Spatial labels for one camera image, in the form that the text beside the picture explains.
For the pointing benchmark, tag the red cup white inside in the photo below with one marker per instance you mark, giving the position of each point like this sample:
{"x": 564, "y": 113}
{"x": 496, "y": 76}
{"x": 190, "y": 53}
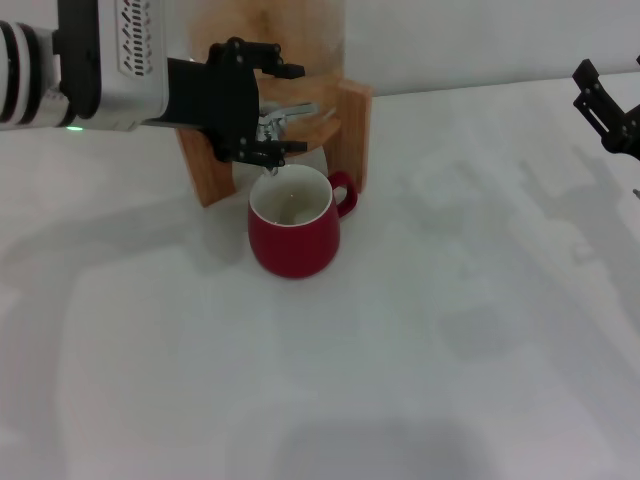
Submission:
{"x": 295, "y": 250}

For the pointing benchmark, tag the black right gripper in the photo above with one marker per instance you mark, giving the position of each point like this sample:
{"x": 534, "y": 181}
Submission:
{"x": 630, "y": 132}

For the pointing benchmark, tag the chrome faucet tap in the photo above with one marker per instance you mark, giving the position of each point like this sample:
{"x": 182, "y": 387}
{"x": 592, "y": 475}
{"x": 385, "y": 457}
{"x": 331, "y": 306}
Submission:
{"x": 272, "y": 125}

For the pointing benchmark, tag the wooden dispenser stand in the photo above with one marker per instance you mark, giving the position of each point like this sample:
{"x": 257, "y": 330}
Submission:
{"x": 355, "y": 130}

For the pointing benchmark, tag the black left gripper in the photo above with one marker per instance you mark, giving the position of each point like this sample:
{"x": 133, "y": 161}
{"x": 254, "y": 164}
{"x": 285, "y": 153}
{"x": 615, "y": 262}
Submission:
{"x": 215, "y": 100}

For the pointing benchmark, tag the glass beverage dispenser jar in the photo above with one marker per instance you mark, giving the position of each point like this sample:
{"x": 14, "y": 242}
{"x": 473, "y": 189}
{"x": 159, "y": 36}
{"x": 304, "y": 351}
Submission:
{"x": 310, "y": 40}

